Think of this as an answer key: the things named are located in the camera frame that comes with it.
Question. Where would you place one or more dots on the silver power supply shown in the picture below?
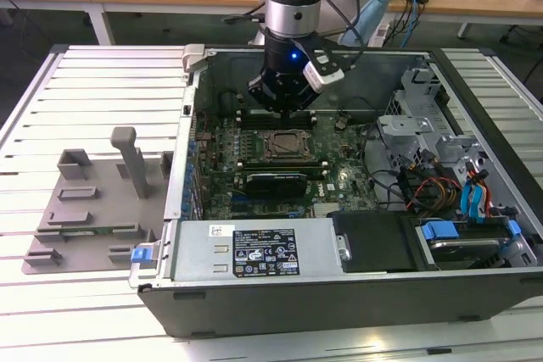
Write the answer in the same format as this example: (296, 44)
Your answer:
(199, 258)

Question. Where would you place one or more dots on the round coin battery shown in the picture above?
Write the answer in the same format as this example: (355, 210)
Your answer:
(339, 124)

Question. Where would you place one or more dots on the grey case latch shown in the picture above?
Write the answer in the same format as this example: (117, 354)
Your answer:
(195, 54)

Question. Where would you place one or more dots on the grey parts rack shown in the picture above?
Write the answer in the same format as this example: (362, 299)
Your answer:
(102, 209)

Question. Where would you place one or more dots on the blue board connector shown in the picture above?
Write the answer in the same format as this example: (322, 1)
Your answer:
(238, 198)

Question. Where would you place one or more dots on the silver chipset heat sink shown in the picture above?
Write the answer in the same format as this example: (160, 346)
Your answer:
(327, 209)

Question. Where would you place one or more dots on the black RAM slot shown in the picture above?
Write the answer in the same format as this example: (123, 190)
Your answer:
(261, 125)
(314, 169)
(261, 116)
(314, 165)

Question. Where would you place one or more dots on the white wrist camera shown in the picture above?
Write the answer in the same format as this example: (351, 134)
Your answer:
(324, 78)

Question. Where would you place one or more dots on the open black PC case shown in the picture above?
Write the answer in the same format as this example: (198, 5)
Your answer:
(339, 307)

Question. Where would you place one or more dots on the blue case latch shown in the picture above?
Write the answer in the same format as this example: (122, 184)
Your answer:
(141, 256)

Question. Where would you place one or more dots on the hard disk blue carrier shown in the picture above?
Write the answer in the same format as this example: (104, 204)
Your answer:
(441, 230)

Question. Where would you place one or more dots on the CPU socket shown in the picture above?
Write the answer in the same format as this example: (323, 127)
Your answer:
(266, 158)

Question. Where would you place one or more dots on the green motherboard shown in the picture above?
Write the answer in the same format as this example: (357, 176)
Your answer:
(343, 184)

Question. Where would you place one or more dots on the black plastic bay cover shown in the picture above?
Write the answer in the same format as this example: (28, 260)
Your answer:
(373, 243)

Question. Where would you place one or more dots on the silver metal drive cage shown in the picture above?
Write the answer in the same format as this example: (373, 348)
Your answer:
(401, 124)

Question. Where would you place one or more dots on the green RAM stick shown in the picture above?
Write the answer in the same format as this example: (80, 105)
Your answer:
(85, 231)

